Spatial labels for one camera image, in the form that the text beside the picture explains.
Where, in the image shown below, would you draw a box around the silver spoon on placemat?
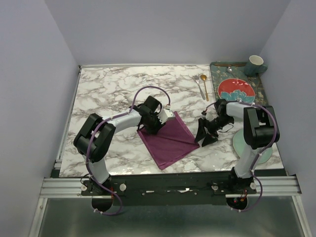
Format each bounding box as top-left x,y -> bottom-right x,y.
226,66 -> 237,78

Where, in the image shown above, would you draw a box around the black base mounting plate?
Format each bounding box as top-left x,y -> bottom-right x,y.
81,171 -> 258,206

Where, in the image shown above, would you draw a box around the purple cloth napkin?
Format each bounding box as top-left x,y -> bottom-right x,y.
137,112 -> 199,170

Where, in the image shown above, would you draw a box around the floral teal placemat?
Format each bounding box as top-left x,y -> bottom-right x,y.
210,62 -> 268,106

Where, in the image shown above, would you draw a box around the aluminium frame rail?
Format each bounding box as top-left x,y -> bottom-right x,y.
30,169 -> 310,237

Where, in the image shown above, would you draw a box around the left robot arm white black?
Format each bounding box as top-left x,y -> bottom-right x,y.
74,96 -> 164,195

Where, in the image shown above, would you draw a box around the gold knife on placemat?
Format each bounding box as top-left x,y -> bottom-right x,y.
214,62 -> 246,67

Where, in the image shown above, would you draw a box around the dark teal mug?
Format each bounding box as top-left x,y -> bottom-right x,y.
244,55 -> 268,77

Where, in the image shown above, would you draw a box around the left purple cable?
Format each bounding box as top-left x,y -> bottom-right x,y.
83,85 -> 172,216

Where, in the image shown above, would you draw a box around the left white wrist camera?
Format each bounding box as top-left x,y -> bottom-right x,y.
158,109 -> 175,124

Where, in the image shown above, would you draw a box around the light green plate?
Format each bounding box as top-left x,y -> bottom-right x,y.
233,129 -> 273,164

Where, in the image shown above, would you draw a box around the silver fork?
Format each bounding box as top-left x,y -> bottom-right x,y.
193,76 -> 206,100

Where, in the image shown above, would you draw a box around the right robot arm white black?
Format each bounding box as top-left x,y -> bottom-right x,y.
195,99 -> 280,194

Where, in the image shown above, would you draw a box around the red and teal plate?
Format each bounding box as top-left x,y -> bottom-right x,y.
217,79 -> 256,103

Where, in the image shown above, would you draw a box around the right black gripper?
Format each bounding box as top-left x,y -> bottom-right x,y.
194,117 -> 233,147

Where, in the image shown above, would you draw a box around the gold spoon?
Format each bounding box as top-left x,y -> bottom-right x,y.
200,74 -> 209,101

